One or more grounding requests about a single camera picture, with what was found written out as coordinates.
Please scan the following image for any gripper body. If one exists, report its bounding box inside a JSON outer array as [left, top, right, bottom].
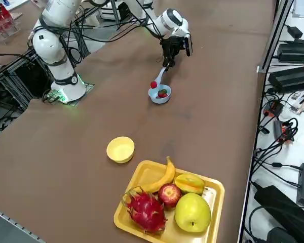
[[161, 35, 185, 54]]

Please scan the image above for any yellow plastic tray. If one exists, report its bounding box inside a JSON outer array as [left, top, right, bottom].
[[113, 159, 225, 243]]

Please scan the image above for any light blue bowl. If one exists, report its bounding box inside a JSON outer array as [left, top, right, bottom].
[[148, 84, 172, 104]]

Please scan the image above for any red dragon fruit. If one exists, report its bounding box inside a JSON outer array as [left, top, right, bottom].
[[120, 186, 168, 235]]

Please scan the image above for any yellow banana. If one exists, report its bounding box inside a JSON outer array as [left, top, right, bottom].
[[131, 156, 176, 194]]

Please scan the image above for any yellow bowl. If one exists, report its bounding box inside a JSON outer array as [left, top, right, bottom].
[[106, 136, 135, 164]]

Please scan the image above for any aluminium rail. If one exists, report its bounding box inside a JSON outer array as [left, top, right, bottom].
[[0, 202, 44, 243]]

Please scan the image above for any light blue plastic spoon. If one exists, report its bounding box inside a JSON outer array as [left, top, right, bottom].
[[149, 65, 170, 90]]

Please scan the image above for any white box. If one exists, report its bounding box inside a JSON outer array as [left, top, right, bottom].
[[98, 6, 120, 21]]

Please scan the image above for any yellow green pear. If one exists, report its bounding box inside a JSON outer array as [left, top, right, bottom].
[[174, 192, 212, 233]]

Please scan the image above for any aluminium frame post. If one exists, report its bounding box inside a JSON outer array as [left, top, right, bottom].
[[257, 0, 294, 74]]

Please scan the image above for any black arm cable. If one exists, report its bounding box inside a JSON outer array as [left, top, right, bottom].
[[27, 0, 168, 44]]

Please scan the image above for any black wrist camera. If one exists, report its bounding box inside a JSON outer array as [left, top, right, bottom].
[[184, 34, 194, 57]]

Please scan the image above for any clear acrylic display shelf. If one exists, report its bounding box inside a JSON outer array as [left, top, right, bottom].
[[0, 6, 22, 45]]

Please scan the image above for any yellow star fruit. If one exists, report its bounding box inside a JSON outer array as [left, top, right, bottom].
[[173, 174, 205, 195]]

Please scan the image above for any red apple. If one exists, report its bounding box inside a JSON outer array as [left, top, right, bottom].
[[158, 183, 182, 208]]

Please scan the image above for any small black adapter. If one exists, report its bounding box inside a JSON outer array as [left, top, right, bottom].
[[286, 25, 303, 38]]

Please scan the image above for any orange black device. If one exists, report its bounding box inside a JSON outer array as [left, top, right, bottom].
[[272, 118, 298, 144], [262, 100, 284, 117]]

